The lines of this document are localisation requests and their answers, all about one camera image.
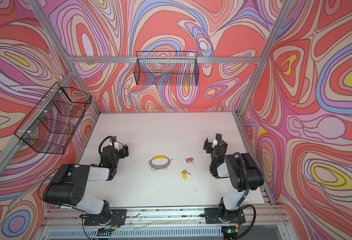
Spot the black wire basket left wall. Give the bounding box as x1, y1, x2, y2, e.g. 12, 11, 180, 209
14, 86, 92, 155

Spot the black wire basket wall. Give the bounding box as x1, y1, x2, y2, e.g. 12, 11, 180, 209
133, 51, 200, 86
14, 86, 92, 155

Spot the black wire basket back wall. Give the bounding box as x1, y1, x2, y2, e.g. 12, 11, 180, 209
133, 51, 200, 86

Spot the aluminium frame extrusion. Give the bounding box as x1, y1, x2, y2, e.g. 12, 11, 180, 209
0, 0, 297, 196

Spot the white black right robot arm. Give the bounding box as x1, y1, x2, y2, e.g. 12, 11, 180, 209
203, 134, 264, 225

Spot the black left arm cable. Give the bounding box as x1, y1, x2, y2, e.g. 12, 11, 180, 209
98, 135, 116, 157

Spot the key with yellow tag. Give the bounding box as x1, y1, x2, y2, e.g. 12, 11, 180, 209
181, 170, 191, 180

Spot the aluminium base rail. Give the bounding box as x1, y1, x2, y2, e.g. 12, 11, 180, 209
37, 205, 295, 240

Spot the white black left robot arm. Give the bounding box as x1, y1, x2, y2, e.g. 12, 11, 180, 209
42, 136, 129, 229

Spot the grey keyring with yellow grip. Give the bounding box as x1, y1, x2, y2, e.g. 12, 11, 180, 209
148, 155, 172, 172

